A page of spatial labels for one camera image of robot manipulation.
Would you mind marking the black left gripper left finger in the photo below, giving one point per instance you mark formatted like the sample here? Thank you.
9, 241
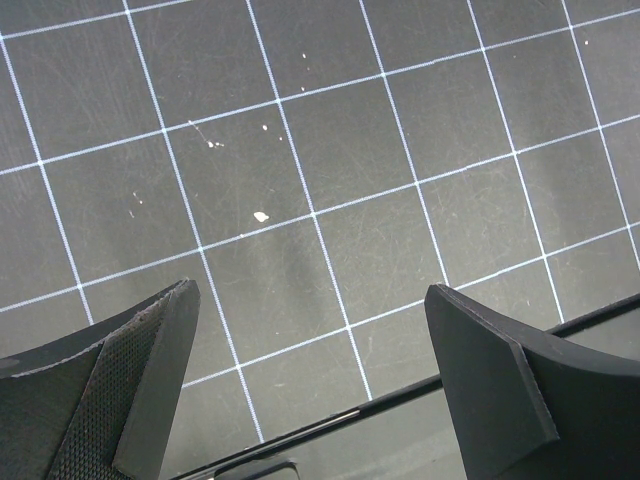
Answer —
99, 403

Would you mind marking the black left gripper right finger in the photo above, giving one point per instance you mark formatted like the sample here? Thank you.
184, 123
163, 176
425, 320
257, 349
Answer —
527, 404

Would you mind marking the black grid cutting mat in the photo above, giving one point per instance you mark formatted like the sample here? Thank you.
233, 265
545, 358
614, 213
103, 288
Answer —
314, 166

